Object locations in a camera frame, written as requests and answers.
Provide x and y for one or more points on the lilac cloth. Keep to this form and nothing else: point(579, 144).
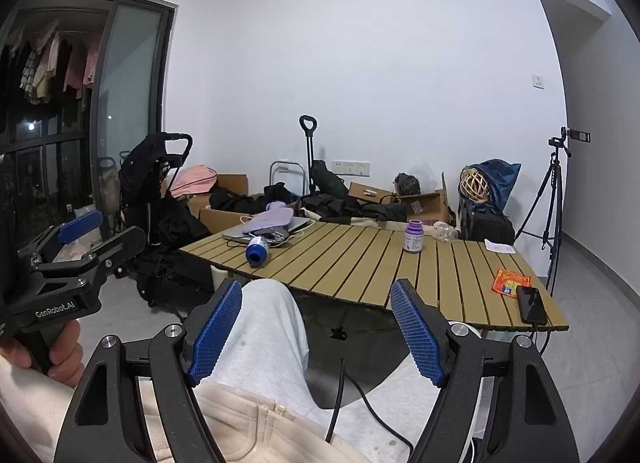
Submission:
point(272, 217)

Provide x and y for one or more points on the black floor bag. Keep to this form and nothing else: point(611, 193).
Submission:
point(170, 278)

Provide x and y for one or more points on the white light switch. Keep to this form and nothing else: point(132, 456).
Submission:
point(537, 81)

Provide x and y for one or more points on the black stroller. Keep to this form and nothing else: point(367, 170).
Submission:
point(150, 168)

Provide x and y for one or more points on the pink cloth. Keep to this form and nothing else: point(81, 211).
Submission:
point(195, 180)

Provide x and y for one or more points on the black clothes pile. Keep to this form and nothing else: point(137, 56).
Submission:
point(350, 208)
point(235, 202)

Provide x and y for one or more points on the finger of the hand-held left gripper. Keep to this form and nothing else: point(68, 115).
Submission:
point(80, 225)
point(122, 245)

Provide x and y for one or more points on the black camera on tripod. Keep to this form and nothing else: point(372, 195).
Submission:
point(575, 135)

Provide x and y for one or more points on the woven rattan ball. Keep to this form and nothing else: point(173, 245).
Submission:
point(474, 185)

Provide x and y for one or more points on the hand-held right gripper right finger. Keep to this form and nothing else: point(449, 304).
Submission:
point(417, 333)

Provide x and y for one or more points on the blue and white bottle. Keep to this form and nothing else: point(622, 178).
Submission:
point(256, 254)

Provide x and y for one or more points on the black tripod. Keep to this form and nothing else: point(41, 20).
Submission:
point(554, 178)

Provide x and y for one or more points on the person's cream hoodie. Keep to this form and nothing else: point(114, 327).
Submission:
point(250, 428)

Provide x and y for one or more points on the row of hanging clothes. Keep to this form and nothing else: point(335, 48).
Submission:
point(50, 63)

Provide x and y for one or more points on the purple bottle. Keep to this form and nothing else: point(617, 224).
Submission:
point(414, 238)

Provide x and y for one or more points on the dark brown bundle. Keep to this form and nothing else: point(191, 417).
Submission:
point(407, 184)

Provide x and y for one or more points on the sliding glass door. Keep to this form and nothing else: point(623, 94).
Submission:
point(130, 93)

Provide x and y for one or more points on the black phone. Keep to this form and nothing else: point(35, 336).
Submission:
point(531, 304)

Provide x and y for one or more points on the person's left hand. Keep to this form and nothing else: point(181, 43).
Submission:
point(67, 355)

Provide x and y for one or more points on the white paper packet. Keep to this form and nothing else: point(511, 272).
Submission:
point(500, 246)

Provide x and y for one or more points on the clear plastic bottle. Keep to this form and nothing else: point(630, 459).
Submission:
point(445, 232)

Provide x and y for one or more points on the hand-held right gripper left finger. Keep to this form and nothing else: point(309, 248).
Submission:
point(215, 333)

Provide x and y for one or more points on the silver laptop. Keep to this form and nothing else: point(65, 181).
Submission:
point(300, 224)

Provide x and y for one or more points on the orange snack packet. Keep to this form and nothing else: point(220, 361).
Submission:
point(506, 283)

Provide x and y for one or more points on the person's left forearm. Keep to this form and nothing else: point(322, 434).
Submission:
point(30, 413)

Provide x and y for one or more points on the white metal frame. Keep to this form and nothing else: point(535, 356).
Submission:
point(272, 178)

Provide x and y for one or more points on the open cardboard box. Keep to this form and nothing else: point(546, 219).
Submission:
point(425, 205)

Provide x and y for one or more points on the white wall socket strip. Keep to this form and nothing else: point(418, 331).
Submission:
point(351, 167)

